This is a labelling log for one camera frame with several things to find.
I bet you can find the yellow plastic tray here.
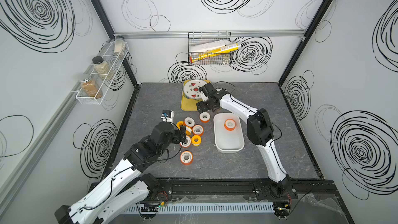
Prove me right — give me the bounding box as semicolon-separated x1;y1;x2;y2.
181;80;210;111

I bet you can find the white wire spice rack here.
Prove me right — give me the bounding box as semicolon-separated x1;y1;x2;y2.
76;36;129;111

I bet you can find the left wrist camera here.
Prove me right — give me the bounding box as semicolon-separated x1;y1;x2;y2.
161;110;174;123

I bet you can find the yellow white foil box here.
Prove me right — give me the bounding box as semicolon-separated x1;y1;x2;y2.
188;39;241;65

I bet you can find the white storage box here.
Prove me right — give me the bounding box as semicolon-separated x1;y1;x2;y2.
213;113;245;153

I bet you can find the white spice jar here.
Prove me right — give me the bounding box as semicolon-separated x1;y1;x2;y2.
114;35;125;55

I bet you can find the black lid spice jar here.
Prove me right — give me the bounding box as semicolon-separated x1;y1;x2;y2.
92;56;113;80

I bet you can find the white slotted cable duct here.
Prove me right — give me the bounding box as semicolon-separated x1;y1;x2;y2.
119;202;276;215

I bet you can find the brown spice jar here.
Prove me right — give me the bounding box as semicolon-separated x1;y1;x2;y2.
79;74;103;99

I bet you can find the orange sealing tape roll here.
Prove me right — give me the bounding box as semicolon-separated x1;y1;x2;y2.
180;151;193;166
184;117;195;128
180;135;191;148
224;119;236;131
200;112;211;123
192;124;204;136

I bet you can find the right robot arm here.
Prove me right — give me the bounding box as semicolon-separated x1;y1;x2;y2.
197;83;292;198

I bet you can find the yellow sealing tape roll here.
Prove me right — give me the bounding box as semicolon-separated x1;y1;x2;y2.
191;135;202;146
186;126;192;136
176;121;186;131

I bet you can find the watermelon pattern plate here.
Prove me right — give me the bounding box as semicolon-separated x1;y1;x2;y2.
183;79;207;100

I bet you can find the black wire basket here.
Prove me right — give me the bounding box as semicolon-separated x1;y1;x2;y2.
188;31;231;65

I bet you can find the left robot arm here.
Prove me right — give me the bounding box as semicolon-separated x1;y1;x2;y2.
55;121;186;224

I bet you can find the black corner frame post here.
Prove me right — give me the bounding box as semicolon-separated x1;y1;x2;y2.
90;0;139;88

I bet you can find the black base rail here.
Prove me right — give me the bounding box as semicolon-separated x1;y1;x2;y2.
143;178;337;203

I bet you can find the aluminium wall rail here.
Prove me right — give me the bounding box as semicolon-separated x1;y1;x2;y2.
114;30;305;39

